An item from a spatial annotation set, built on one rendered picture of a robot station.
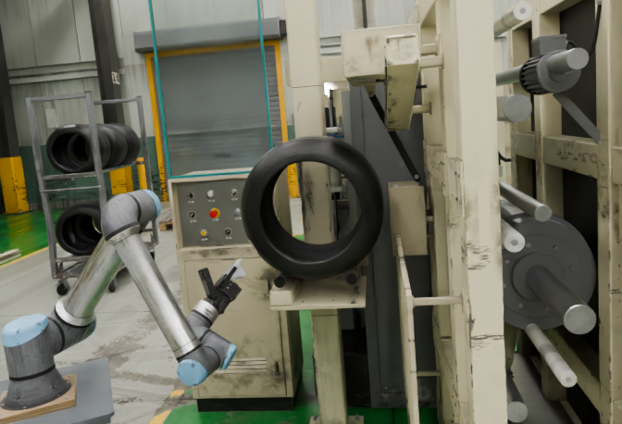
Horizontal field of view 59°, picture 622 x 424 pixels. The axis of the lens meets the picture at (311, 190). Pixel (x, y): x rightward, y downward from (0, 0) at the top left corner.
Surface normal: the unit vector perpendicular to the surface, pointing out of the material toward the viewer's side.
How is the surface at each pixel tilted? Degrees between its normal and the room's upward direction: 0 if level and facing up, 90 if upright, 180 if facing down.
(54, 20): 90
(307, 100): 90
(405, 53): 72
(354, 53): 90
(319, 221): 90
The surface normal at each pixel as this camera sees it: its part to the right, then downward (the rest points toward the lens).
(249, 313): -0.12, 0.15
